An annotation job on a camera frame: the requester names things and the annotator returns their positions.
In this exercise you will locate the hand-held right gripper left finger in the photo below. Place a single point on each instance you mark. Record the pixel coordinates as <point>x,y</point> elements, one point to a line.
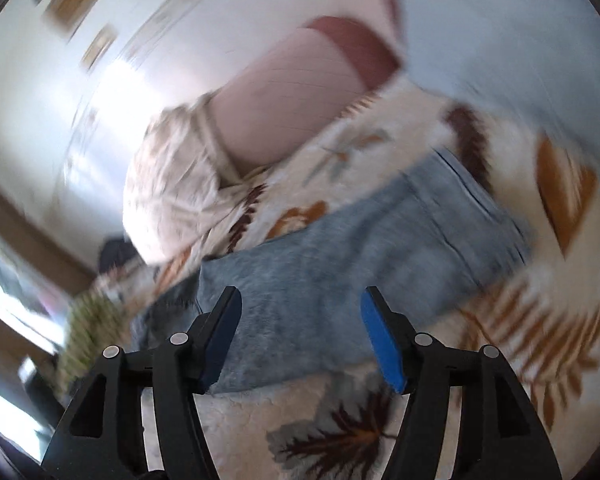
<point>221,340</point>

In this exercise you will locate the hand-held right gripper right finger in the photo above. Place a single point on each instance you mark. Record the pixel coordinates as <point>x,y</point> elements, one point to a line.
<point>383,344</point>

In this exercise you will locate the blue denim pants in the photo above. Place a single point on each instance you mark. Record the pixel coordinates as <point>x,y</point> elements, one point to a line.
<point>330,270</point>

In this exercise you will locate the leaf print cream blanket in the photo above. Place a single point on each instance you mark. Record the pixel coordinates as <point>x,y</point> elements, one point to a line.
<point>430,360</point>

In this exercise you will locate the green patterned cloth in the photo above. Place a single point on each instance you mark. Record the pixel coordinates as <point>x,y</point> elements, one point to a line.
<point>87,332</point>

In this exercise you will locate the floral cream pillow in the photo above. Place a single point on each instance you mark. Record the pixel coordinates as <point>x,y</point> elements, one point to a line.
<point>172,190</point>

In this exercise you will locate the pink padded headboard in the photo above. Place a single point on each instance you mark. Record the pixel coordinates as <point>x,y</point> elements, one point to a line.
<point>300,95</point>

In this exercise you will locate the small framed wall picture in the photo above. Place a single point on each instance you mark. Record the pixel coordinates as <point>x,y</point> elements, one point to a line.
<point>99,46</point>

